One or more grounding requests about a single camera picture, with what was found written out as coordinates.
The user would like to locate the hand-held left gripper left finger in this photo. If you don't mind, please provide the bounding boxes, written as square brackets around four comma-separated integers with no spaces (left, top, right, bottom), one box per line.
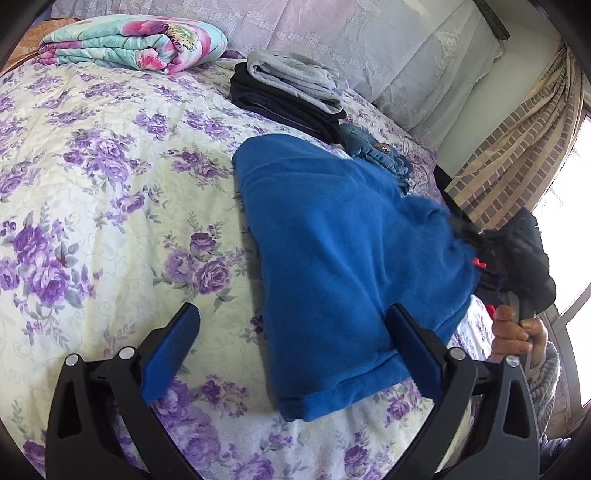
[46,302,201,480]

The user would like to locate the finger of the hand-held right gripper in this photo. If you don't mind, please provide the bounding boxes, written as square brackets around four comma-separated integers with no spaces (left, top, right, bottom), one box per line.
[434,166,483,247]

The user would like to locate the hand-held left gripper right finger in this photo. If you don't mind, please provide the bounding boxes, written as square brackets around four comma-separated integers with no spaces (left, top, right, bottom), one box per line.
[387,302,541,480]

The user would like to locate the blue fleece garment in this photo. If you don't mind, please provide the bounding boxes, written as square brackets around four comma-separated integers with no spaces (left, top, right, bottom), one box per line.
[231,134,499,423]

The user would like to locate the person's right forearm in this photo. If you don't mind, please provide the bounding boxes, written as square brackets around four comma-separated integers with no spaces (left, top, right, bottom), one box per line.
[525,342,562,418]

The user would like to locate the folded black pants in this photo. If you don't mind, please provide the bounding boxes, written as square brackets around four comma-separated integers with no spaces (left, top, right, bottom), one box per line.
[229,62,348,144]

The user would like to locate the folded grey pants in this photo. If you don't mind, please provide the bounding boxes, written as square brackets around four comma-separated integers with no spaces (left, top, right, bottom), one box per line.
[246,50,345,114]

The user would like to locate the person's right hand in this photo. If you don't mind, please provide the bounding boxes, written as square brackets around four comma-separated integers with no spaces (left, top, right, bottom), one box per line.
[491,305,548,366]

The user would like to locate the bright window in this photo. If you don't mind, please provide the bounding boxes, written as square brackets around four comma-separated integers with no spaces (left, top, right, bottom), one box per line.
[536,111,591,439]

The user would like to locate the beige brick-pattern curtain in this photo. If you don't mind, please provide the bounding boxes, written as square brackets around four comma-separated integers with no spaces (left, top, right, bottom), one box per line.
[445,44,589,232]

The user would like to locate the folded blue jeans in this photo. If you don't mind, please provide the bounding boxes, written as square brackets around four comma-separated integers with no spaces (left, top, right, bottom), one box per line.
[339,124,411,195]

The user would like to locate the white lace pillow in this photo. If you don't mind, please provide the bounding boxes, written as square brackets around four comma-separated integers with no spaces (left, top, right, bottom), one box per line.
[46,0,504,151]

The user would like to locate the purple floral bedsheet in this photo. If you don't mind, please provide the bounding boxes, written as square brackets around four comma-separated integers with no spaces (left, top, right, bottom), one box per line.
[0,58,497,480]

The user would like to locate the folded colourful floral blanket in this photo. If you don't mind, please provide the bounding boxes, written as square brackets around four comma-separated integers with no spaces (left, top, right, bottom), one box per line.
[38,14,229,76]

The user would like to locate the brown wooden furniture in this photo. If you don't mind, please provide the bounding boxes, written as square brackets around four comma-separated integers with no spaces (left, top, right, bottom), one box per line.
[0,17,70,70]

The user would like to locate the dark wooden frame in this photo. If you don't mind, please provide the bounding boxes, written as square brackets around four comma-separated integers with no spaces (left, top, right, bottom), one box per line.
[478,0,511,41]

